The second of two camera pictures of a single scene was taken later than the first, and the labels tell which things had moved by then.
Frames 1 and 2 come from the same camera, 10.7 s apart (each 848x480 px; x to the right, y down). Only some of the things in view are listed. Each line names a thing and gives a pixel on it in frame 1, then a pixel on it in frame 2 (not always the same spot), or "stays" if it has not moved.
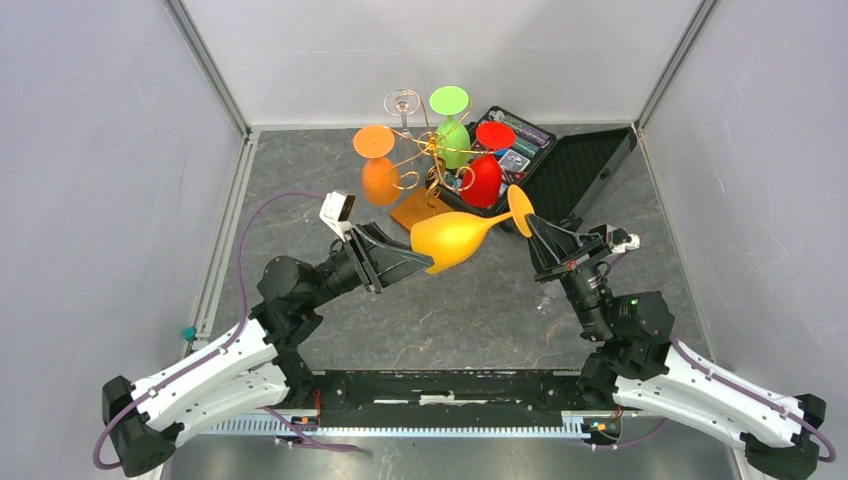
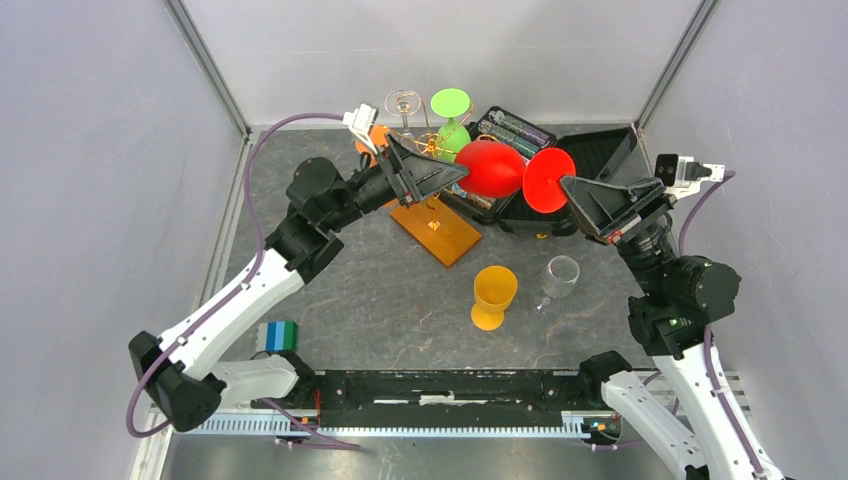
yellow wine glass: [451, 238] -> [494, 288]
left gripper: [383, 266] -> [403, 166]
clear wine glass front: [547, 300] stays
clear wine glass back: [403, 102] stays
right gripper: [552, 245] -> [602, 206]
